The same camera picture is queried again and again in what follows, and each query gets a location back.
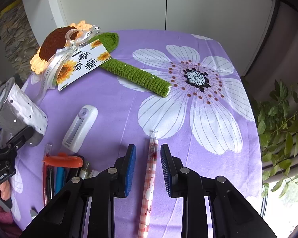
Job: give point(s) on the white ribbon bow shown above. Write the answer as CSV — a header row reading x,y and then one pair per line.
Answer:
x,y
56,62

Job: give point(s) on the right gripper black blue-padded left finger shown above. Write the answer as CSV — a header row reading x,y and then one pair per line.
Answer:
x,y
86,201

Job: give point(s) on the black pen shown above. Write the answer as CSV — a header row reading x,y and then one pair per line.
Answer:
x,y
50,183

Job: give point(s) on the green leafy plant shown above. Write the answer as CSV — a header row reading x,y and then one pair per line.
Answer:
x,y
277,125

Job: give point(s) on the crocheted sunflower with green stem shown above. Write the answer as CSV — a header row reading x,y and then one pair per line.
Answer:
x,y
56,40

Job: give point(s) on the grey perforated pen holder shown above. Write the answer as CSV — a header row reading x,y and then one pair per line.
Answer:
x,y
17,111

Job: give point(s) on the pink checked bunny pen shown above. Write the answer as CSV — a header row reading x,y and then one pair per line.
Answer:
x,y
147,197

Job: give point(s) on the stack of papers and books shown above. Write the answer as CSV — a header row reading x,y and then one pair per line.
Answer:
x,y
20,44

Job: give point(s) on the white correction tape dispenser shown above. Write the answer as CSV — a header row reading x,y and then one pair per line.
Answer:
x,y
79,128

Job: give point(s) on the purple floral tablecloth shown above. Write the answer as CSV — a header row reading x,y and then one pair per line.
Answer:
x,y
206,120

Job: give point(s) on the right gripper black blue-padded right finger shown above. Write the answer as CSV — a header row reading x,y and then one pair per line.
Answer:
x,y
231,214

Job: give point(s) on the blue pen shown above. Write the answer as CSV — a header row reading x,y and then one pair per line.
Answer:
x,y
60,179

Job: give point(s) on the white sunflower greeting card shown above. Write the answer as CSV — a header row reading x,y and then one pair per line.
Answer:
x,y
83,61

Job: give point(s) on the white bookshelf cabinet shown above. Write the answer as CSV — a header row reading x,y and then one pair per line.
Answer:
x,y
238,25

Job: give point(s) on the orange utility knife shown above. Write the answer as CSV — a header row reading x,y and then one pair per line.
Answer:
x,y
63,160

